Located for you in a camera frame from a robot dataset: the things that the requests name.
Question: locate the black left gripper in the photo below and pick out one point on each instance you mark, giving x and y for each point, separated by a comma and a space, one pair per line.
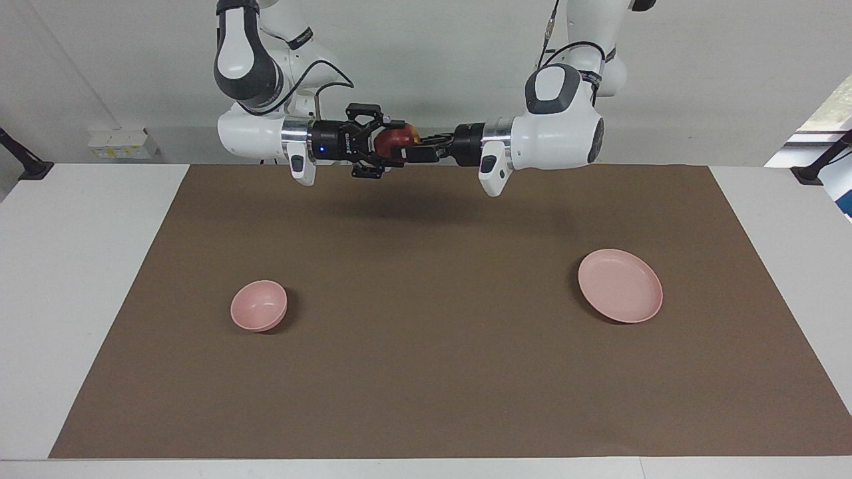
466, 145

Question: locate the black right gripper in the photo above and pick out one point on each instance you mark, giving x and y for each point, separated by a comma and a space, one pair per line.
336, 141

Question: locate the red apple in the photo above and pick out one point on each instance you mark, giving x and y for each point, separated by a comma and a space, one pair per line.
393, 138

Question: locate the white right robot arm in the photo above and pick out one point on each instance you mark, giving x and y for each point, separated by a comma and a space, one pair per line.
253, 130

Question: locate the pink bowl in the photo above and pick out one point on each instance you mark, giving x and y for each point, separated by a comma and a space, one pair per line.
258, 306

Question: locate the pink plate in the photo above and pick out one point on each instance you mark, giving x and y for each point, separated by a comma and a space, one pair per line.
619, 286

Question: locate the brown table mat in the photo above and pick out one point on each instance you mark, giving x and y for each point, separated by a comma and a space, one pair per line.
426, 346

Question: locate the black clamp stand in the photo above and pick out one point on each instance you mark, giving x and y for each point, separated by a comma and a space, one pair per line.
30, 169
809, 174

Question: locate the light blue background object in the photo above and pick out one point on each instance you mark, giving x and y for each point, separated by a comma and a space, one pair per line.
842, 193

